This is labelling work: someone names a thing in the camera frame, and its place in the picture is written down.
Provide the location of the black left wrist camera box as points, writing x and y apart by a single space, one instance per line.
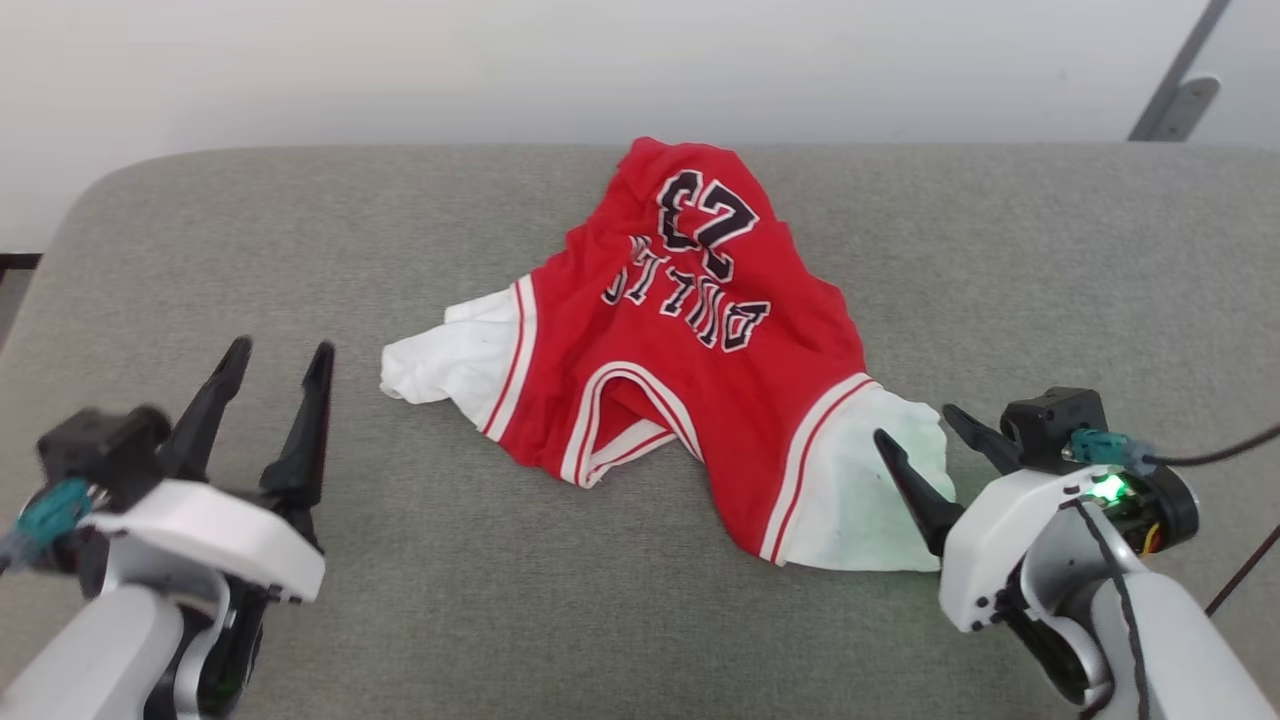
100 445

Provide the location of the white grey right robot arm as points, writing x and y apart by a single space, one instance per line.
1170 640

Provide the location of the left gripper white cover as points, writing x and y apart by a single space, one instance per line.
210 530

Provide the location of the grey metal bracket plate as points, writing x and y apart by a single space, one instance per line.
1188 108

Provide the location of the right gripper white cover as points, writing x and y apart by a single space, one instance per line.
990 540

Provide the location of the grey fabric sofa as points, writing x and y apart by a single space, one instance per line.
500 600

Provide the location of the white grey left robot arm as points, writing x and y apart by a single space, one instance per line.
90 660

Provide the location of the red white basketball jersey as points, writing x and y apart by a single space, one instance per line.
690 360

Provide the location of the grey metal pole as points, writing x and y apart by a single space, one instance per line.
1178 65

